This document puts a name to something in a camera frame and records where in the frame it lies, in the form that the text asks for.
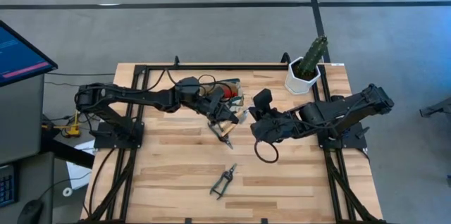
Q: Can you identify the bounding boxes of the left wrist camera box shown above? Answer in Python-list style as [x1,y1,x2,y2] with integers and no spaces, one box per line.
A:
[175,76,201,95]

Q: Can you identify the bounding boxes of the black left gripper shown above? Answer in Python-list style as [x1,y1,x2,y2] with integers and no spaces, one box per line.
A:
[183,87,240,125]

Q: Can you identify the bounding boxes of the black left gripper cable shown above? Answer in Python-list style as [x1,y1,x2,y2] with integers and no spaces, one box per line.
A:
[147,68,226,95]

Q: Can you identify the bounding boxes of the black keyboard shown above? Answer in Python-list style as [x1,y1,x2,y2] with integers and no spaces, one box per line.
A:
[0,163,19,208]

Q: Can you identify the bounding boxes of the black computer mouse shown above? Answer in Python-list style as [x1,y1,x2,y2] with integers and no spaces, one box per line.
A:
[16,199,44,224]

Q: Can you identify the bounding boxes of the beige green canvas garden bag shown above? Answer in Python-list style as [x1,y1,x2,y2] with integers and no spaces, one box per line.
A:
[197,77,245,113]

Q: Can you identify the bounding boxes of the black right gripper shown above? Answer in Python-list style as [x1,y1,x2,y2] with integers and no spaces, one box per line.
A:
[248,106,308,144]

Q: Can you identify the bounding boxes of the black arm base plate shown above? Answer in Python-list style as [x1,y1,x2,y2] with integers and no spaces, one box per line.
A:
[93,120,145,149]
[316,121,368,150]

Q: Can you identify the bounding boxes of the dark chair base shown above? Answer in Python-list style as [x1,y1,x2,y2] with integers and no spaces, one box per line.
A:
[418,96,451,119]

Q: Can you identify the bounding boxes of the white paper sheet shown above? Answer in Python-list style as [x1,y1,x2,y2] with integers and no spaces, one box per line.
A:
[65,139,95,191]

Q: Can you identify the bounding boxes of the computer monitor blue screen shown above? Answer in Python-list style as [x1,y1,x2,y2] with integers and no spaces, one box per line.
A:
[0,19,59,88]

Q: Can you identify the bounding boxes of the white plant pot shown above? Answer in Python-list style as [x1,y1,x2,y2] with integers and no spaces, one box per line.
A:
[284,56,322,96]

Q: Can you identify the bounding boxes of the black table frame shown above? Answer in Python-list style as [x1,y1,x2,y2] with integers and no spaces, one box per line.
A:
[79,54,387,224]

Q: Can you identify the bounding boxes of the green cactus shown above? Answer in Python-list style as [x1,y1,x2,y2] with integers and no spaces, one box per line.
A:
[297,35,329,77]

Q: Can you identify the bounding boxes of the black pruning shears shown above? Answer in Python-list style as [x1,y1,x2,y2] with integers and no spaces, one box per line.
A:
[209,162,238,201]

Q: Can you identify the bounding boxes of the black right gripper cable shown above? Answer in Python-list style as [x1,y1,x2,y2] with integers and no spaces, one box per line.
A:
[254,138,280,164]

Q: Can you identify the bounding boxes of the red black gardening glove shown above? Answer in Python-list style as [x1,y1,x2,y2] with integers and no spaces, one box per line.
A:
[220,84,240,99]

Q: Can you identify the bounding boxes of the trowel wooden handle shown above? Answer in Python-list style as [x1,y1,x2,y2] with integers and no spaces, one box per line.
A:
[218,108,250,138]

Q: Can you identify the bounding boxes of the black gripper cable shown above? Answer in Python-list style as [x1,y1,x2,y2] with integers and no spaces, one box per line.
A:
[147,68,226,95]
[254,138,280,164]

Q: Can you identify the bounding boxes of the yellow clamp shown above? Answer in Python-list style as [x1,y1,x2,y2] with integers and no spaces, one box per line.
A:
[61,110,82,138]

